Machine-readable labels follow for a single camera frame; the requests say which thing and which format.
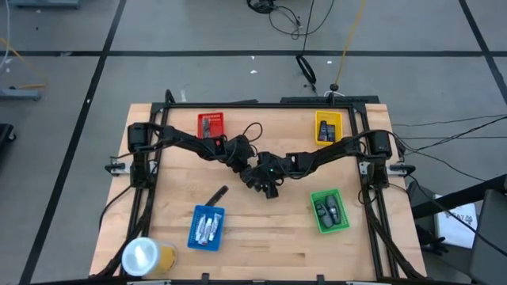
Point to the white toothpaste tube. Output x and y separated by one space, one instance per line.
207 233
215 225
200 227

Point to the grey floor base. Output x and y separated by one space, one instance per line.
20 95

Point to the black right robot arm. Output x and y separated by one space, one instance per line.
336 152

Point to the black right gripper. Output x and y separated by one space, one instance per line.
275 168

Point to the dark blue travel bottle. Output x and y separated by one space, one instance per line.
323 132
331 134

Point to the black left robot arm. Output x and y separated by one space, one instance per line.
186 140

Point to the green plastic basket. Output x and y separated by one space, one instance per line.
344 221

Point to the black metal table frame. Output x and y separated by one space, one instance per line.
257 105

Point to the black cart caster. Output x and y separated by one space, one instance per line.
6 132

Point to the white printed box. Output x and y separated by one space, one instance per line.
455 225

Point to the blue plastic basket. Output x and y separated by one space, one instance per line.
206 247

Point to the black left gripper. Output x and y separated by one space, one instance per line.
241 152

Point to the red plastic basket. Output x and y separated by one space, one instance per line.
217 126

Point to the yellow plastic basket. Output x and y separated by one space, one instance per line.
328 116

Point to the metal mounting bracket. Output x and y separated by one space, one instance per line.
402 169
119 168

